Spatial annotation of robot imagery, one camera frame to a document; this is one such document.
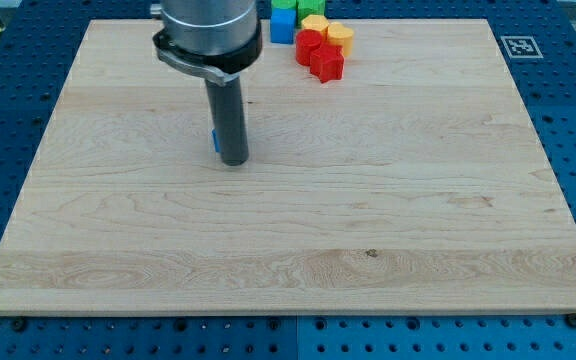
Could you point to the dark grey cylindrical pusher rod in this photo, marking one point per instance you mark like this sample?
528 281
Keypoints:
228 121

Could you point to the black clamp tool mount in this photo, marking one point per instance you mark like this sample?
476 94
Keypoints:
218 69

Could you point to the blue triangle block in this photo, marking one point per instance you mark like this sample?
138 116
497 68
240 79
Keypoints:
215 141

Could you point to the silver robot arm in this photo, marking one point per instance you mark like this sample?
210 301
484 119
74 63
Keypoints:
214 40

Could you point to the blue cube block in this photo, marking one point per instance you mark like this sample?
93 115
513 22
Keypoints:
282 25

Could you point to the green round block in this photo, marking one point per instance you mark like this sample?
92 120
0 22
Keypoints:
284 4

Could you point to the red cylinder block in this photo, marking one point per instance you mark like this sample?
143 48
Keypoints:
306 41

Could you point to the green square block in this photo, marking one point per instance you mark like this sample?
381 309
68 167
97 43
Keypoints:
309 7

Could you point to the yellow hexagon block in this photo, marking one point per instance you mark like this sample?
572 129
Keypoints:
315 22

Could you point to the red star block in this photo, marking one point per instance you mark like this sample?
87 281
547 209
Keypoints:
327 62

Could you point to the yellow heart block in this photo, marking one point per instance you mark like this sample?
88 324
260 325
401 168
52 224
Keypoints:
340 35

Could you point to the wooden board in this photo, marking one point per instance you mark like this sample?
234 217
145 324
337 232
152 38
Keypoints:
415 185

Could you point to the white fiducial marker tag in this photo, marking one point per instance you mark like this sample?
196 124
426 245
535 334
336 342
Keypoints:
521 47

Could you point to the black board stopper screw left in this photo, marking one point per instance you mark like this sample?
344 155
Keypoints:
18 324

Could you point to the black board stopper screw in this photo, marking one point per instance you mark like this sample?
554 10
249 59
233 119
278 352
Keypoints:
570 320
18 324

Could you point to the black board stopper screw right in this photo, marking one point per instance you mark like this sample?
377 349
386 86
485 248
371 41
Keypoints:
570 320

